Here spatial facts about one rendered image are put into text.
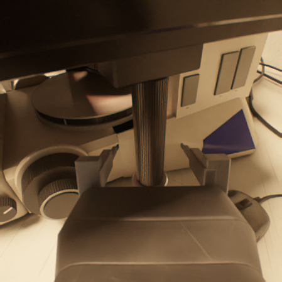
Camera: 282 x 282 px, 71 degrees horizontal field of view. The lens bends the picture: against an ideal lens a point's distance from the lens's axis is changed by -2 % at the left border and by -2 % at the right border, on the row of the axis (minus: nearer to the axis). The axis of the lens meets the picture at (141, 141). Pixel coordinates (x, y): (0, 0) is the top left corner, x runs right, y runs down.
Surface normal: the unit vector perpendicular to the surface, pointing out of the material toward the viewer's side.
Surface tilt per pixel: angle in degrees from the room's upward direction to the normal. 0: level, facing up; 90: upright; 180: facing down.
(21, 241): 0
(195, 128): 49
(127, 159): 90
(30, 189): 90
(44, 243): 0
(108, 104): 0
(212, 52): 90
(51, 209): 90
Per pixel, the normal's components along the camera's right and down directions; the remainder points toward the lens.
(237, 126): 0.31, -0.10
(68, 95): -0.03, -0.77
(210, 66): 0.46, 0.55
